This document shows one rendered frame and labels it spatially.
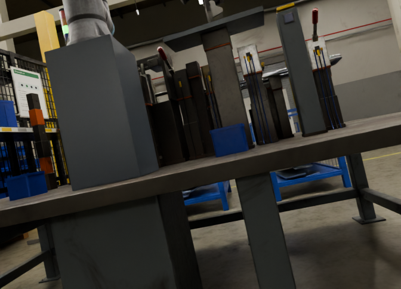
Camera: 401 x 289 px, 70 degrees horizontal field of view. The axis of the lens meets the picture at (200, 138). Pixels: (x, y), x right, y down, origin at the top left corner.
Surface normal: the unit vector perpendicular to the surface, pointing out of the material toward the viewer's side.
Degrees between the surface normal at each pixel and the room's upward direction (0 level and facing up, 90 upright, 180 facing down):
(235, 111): 90
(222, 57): 90
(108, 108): 90
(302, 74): 90
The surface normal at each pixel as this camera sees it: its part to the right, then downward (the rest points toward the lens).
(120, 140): -0.11, -0.01
